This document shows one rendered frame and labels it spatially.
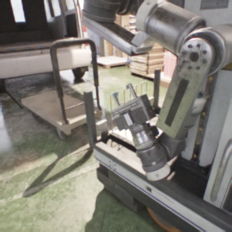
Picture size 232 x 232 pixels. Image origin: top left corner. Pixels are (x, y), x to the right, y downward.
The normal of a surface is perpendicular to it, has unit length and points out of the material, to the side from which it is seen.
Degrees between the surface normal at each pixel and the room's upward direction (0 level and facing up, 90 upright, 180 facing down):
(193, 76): 95
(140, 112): 85
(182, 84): 95
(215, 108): 90
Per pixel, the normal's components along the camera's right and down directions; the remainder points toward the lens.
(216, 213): -0.04, -0.90
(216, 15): -0.70, 0.34
